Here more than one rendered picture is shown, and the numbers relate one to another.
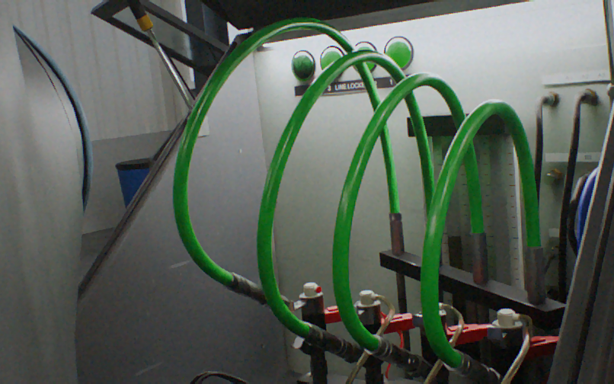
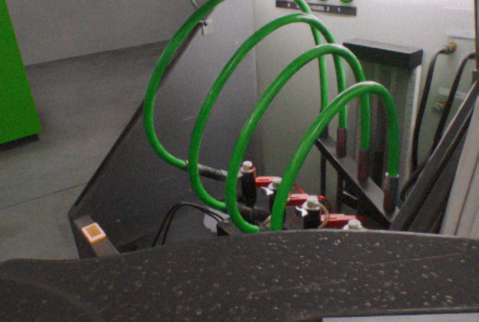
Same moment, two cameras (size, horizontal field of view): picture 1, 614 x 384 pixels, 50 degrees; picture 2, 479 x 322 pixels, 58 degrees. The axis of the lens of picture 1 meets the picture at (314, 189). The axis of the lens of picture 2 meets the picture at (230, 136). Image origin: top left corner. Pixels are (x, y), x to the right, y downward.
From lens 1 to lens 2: 23 cm
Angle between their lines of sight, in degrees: 23
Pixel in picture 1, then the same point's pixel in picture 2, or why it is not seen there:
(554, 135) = (448, 75)
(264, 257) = (191, 169)
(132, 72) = not seen: outside the picture
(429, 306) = not seen: hidden behind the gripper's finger
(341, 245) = (230, 179)
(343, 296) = (230, 209)
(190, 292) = not seen: hidden behind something
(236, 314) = (227, 147)
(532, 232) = (391, 166)
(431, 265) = (277, 212)
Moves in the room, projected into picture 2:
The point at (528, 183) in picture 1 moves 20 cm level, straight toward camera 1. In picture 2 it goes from (392, 134) to (340, 210)
